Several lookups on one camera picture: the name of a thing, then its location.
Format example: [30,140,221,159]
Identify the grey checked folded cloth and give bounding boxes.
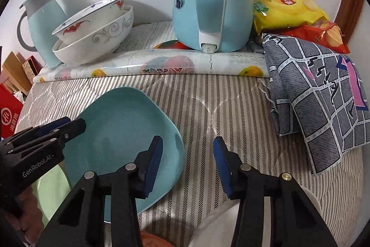
[262,33,370,176]

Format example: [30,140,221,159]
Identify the red chip bag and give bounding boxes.
[277,20,350,55]

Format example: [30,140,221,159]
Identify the plain cardboard box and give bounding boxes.
[1,52,32,91]

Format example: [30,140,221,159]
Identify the white bowl with grey swirls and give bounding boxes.
[52,5,135,65]

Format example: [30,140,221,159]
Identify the light blue thermos jug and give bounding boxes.
[17,0,68,69]

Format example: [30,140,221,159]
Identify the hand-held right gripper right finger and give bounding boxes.
[213,136,339,247]

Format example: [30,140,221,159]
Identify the red box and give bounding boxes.
[0,83,24,139]

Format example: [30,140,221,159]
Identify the wooden door frame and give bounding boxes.
[335,0,365,42]

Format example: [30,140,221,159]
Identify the person's left hand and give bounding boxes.
[6,186,44,239]

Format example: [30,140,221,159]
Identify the fruit print tablecloth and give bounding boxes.
[33,21,272,84]

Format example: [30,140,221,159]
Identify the yellow chip bag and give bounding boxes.
[253,0,330,35]

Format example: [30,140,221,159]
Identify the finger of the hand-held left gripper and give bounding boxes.
[17,117,71,138]
[7,118,87,156]

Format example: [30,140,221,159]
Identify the light green plate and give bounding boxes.
[32,162,73,207]

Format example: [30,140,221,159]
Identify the brown plate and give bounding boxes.
[140,231,174,247]

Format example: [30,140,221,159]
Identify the red and blue patterned bowl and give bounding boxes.
[52,0,128,45]

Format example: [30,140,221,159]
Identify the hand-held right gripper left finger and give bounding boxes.
[36,135,164,247]

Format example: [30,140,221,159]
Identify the teal blue plate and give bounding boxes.
[59,87,185,223]

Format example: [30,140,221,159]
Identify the patterned brown box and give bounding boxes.
[22,56,44,85]

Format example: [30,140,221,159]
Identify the plain white bowl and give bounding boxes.
[189,186,321,247]

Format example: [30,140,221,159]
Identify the striped bed sheet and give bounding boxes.
[14,75,365,247]

